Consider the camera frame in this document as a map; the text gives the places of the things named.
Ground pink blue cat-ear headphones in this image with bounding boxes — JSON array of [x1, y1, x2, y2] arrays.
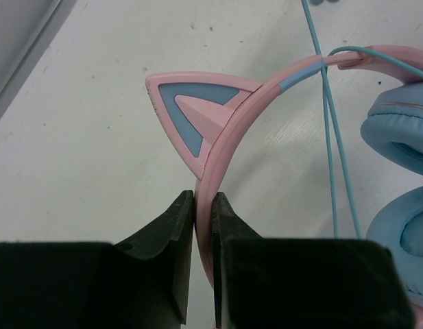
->
[[145, 44, 423, 329]]

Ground aluminium table edge rail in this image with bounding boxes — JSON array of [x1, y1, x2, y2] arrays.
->
[[0, 0, 76, 120]]

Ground teal headphone cable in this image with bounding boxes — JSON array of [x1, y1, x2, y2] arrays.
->
[[299, 0, 423, 240]]

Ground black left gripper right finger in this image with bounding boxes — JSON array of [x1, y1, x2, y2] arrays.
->
[[212, 192, 414, 328]]

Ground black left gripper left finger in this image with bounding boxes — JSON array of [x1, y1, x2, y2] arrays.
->
[[0, 191, 193, 328]]

